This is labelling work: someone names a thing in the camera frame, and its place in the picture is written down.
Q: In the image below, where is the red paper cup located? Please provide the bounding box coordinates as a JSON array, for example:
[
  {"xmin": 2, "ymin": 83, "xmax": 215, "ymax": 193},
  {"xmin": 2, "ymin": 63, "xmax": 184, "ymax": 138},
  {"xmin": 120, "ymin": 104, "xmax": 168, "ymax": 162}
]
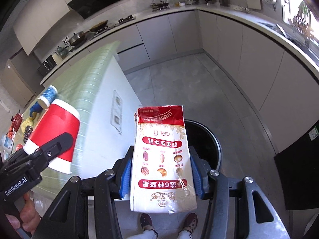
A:
[{"xmin": 23, "ymin": 99, "xmax": 80, "ymax": 174}]

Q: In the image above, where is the blue cloth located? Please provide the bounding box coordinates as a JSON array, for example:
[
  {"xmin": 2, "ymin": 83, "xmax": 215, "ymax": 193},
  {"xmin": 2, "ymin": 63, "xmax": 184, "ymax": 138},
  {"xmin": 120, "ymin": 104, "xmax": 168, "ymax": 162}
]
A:
[{"xmin": 29, "ymin": 102, "xmax": 43, "ymax": 118}]

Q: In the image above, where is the blue white paper cup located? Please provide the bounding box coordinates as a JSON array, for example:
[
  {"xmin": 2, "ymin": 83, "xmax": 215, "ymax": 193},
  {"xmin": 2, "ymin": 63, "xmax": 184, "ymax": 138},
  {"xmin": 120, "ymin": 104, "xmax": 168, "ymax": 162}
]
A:
[{"xmin": 37, "ymin": 85, "xmax": 58, "ymax": 110}]

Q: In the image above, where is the red white milk carton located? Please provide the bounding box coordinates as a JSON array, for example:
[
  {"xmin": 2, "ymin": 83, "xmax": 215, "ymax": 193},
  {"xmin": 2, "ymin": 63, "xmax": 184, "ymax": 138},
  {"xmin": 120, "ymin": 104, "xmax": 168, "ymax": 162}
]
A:
[{"xmin": 130, "ymin": 105, "xmax": 197, "ymax": 214}]

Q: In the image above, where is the red plastic bag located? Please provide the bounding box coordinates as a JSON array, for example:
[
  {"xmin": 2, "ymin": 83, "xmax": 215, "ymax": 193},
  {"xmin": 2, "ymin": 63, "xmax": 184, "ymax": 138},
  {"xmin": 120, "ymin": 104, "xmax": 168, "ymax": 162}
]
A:
[{"xmin": 16, "ymin": 144, "xmax": 23, "ymax": 151}]

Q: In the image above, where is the steel wool scrubber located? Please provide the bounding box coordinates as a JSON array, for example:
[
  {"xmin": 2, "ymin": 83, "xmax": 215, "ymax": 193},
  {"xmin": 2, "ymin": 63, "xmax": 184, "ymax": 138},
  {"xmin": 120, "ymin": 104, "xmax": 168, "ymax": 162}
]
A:
[{"xmin": 23, "ymin": 125, "xmax": 33, "ymax": 143}]

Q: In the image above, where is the yellow towel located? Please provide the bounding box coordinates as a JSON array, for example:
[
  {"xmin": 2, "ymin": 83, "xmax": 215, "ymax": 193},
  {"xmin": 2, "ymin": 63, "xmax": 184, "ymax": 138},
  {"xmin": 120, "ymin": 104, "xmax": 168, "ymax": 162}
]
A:
[{"xmin": 21, "ymin": 117, "xmax": 34, "ymax": 133}]

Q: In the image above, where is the person left hand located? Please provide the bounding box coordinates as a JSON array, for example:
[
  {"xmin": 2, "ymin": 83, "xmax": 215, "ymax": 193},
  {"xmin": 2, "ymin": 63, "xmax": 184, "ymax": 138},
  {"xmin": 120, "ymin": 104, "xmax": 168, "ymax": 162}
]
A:
[{"xmin": 5, "ymin": 193, "xmax": 40, "ymax": 235}]

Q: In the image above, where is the person right shoe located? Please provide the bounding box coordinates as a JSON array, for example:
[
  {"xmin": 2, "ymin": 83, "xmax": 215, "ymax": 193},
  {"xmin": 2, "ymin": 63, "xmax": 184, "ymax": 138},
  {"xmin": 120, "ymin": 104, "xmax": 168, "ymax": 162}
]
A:
[{"xmin": 182, "ymin": 213, "xmax": 198, "ymax": 234}]

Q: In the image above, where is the person shoe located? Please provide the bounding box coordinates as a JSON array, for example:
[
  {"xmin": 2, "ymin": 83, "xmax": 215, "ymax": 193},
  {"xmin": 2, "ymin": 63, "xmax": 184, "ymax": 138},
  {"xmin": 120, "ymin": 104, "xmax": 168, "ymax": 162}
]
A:
[
  {"xmin": 182, "ymin": 213, "xmax": 198, "ymax": 234},
  {"xmin": 140, "ymin": 213, "xmax": 158, "ymax": 238}
]

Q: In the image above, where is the person left shoe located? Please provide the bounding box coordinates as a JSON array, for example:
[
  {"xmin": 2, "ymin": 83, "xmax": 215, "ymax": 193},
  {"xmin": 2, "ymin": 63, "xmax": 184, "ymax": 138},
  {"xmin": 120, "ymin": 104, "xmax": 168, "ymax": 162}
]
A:
[{"xmin": 140, "ymin": 213, "xmax": 158, "ymax": 238}]

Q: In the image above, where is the black plastic bucket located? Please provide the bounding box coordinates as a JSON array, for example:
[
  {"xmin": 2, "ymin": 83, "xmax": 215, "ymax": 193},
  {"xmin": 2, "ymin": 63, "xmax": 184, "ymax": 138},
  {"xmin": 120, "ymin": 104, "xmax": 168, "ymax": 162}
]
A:
[{"xmin": 184, "ymin": 119, "xmax": 222, "ymax": 170}]

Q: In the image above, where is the beige refrigerator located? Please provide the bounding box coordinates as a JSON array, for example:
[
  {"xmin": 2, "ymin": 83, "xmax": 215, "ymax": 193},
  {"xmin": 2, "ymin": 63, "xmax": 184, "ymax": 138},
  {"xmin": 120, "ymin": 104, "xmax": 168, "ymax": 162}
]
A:
[{"xmin": 1, "ymin": 49, "xmax": 44, "ymax": 108}]

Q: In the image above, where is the black microwave oven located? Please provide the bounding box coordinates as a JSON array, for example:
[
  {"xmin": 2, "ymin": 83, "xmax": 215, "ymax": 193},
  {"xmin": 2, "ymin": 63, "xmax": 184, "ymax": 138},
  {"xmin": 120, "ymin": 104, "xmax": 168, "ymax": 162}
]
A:
[{"xmin": 37, "ymin": 55, "xmax": 57, "ymax": 77}]

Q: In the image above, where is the white thermos jug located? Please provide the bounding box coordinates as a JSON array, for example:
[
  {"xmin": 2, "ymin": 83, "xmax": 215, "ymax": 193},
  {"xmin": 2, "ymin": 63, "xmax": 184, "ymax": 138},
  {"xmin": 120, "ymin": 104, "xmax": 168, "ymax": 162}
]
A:
[{"xmin": 52, "ymin": 53, "xmax": 63, "ymax": 65}]

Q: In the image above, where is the black lidded wok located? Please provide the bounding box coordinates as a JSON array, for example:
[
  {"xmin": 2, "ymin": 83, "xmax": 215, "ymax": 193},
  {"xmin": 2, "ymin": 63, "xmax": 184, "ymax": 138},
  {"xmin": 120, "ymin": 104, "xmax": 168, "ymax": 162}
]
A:
[{"xmin": 68, "ymin": 31, "xmax": 89, "ymax": 46}]

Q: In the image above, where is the frying pan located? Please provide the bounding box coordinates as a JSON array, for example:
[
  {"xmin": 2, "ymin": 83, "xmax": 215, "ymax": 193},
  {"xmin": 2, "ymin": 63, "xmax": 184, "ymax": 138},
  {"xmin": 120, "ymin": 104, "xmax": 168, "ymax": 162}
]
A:
[{"xmin": 89, "ymin": 20, "xmax": 108, "ymax": 32}]

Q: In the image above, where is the gas stove top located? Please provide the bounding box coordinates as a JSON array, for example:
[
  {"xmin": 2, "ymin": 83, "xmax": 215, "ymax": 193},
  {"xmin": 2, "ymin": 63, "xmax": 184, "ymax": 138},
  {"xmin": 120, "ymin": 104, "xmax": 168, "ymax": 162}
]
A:
[{"xmin": 94, "ymin": 15, "xmax": 136, "ymax": 36}]

